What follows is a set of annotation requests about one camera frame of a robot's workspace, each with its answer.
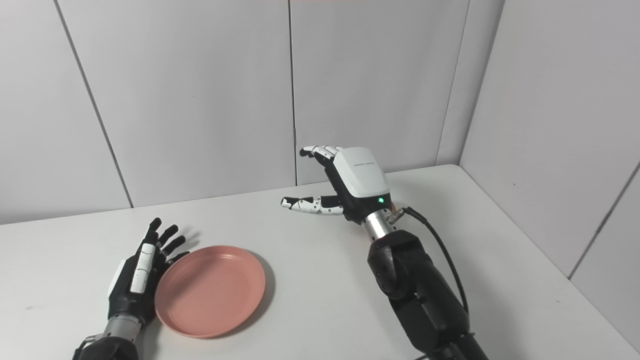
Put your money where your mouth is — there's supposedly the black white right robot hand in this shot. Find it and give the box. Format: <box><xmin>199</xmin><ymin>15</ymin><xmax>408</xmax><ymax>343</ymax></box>
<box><xmin>280</xmin><ymin>145</ymin><xmax>391</xmax><ymax>224</ymax></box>

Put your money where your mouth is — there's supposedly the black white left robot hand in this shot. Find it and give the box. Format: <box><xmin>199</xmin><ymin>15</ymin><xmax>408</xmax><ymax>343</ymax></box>
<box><xmin>107</xmin><ymin>217</ymin><xmax>191</xmax><ymax>326</ymax></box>

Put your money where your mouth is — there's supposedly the pink round plate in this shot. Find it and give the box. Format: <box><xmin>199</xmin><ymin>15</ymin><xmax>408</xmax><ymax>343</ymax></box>
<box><xmin>154</xmin><ymin>245</ymin><xmax>267</xmax><ymax>339</ymax></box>

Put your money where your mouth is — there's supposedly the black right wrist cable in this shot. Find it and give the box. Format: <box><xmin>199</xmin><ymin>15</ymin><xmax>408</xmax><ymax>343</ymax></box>
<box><xmin>387</xmin><ymin>206</ymin><xmax>471</xmax><ymax>316</ymax></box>

